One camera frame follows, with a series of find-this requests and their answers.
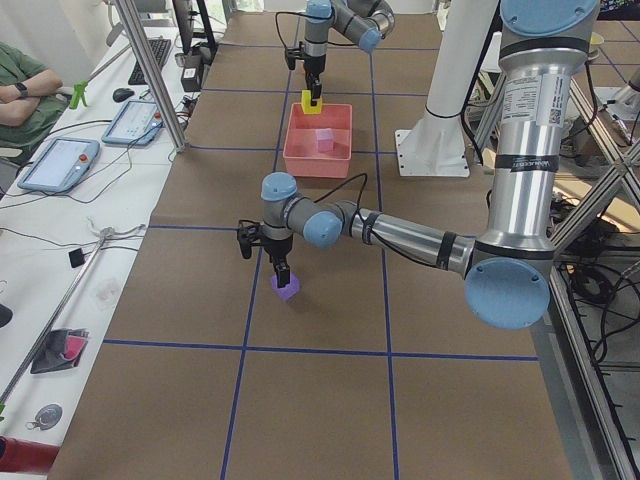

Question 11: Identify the round metal disc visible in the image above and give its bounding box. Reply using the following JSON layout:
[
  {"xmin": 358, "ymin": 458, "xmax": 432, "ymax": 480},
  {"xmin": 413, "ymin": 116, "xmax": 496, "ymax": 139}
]
[{"xmin": 25, "ymin": 403, "xmax": 63, "ymax": 431}]

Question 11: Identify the purple foam cube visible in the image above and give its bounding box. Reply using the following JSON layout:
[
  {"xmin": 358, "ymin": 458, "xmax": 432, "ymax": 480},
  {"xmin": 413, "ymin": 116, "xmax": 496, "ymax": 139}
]
[{"xmin": 270, "ymin": 273, "xmax": 301, "ymax": 302}]

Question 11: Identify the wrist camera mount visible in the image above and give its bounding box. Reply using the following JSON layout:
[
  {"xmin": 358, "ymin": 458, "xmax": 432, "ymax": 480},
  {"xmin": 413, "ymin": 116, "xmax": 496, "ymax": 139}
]
[
  {"xmin": 236, "ymin": 219, "xmax": 263, "ymax": 260},
  {"xmin": 284, "ymin": 42, "xmax": 307, "ymax": 71}
]

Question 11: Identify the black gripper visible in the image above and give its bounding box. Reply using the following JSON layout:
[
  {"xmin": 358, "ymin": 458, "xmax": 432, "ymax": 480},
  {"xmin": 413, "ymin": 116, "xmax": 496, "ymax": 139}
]
[
  {"xmin": 264, "ymin": 237, "xmax": 293, "ymax": 288},
  {"xmin": 304, "ymin": 55, "xmax": 326, "ymax": 106}
]

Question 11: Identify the seated person green shirt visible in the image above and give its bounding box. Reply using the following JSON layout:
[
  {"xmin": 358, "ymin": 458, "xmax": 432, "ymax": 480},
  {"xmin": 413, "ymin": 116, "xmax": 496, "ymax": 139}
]
[{"xmin": 1, "ymin": 43, "xmax": 66, "ymax": 165}]

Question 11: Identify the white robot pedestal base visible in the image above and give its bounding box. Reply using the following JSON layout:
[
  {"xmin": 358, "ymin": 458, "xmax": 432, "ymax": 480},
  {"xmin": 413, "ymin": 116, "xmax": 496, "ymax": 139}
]
[{"xmin": 395, "ymin": 0, "xmax": 499, "ymax": 178}]

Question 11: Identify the black computer mouse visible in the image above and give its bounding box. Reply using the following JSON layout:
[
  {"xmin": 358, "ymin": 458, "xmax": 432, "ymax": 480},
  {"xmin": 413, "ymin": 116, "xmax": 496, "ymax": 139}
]
[{"xmin": 112, "ymin": 88, "xmax": 135, "ymax": 103}]

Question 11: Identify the teach pendant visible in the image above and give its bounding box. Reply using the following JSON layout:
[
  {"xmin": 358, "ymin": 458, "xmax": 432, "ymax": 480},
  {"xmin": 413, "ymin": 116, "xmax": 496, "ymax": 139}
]
[
  {"xmin": 18, "ymin": 137, "xmax": 101, "ymax": 194},
  {"xmin": 102, "ymin": 99, "xmax": 163, "ymax": 146}
]

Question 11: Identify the far teach pendant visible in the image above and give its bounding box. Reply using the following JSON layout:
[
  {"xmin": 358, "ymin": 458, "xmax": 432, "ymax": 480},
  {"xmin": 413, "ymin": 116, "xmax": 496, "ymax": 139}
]
[{"xmin": 102, "ymin": 99, "xmax": 163, "ymax": 146}]

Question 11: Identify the yellow foam cube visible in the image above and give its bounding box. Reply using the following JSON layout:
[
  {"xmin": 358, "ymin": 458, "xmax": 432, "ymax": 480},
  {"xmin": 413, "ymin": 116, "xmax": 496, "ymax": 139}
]
[{"xmin": 301, "ymin": 90, "xmax": 323, "ymax": 115}]

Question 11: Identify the pink plastic bin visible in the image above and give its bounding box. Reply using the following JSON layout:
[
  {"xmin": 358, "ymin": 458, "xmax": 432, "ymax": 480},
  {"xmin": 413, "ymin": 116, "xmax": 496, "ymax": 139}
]
[{"xmin": 283, "ymin": 102, "xmax": 352, "ymax": 179}]

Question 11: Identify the black monitor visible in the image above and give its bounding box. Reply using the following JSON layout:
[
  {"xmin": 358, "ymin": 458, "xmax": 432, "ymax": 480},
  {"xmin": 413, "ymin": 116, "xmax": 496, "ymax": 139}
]
[{"xmin": 172, "ymin": 0, "xmax": 217, "ymax": 56}]

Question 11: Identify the pink and grey pouch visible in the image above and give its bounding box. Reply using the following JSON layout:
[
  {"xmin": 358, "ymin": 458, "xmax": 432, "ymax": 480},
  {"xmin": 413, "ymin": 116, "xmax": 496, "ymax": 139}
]
[{"xmin": 30, "ymin": 329, "xmax": 89, "ymax": 374}]

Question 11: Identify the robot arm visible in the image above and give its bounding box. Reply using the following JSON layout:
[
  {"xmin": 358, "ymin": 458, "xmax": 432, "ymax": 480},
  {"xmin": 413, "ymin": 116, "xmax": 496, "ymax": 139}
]
[
  {"xmin": 239, "ymin": 1, "xmax": 600, "ymax": 329},
  {"xmin": 299, "ymin": 0, "xmax": 395, "ymax": 108}
]

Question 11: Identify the aluminium rod on table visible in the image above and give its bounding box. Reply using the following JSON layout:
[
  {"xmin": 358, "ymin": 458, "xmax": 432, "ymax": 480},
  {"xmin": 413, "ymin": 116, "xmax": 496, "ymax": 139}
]
[{"xmin": 1, "ymin": 227, "xmax": 116, "ymax": 411}]

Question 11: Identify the black keyboard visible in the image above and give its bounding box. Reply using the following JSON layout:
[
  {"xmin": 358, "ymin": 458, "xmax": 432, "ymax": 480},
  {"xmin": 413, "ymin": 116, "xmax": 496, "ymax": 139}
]
[{"xmin": 127, "ymin": 37, "xmax": 173, "ymax": 85}]

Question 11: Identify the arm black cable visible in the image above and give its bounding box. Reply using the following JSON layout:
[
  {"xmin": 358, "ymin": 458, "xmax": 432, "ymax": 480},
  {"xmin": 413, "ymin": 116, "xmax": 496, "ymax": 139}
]
[
  {"xmin": 274, "ymin": 10, "xmax": 361, "ymax": 56},
  {"xmin": 314, "ymin": 172, "xmax": 471, "ymax": 266}
]

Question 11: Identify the aluminium frame post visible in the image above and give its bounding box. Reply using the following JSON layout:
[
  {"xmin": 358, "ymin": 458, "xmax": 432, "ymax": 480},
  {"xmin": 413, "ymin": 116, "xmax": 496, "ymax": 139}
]
[{"xmin": 114, "ymin": 0, "xmax": 186, "ymax": 153}]

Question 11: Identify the pink foam cube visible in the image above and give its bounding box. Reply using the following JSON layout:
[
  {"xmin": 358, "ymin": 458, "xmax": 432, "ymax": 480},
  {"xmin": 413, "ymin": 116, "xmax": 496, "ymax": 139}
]
[{"xmin": 315, "ymin": 128, "xmax": 335, "ymax": 153}]

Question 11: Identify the green clamp tool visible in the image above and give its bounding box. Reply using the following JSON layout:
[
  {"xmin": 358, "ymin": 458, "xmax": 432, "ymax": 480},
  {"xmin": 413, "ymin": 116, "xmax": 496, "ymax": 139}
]
[{"xmin": 69, "ymin": 81, "xmax": 88, "ymax": 110}]

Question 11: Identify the near teach pendant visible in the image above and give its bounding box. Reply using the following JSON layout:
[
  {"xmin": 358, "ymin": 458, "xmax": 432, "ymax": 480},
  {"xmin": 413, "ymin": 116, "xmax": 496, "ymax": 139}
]
[{"xmin": 18, "ymin": 137, "xmax": 101, "ymax": 194}]

